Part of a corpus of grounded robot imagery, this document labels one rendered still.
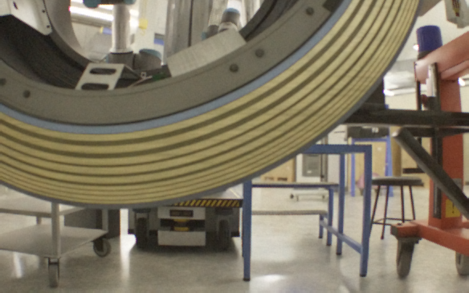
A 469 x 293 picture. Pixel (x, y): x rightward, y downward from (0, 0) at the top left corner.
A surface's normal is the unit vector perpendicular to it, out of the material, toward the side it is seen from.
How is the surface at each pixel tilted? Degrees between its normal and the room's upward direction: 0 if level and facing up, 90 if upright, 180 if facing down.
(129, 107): 90
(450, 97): 90
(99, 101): 90
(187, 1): 90
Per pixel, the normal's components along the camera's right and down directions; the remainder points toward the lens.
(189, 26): 0.11, -0.08
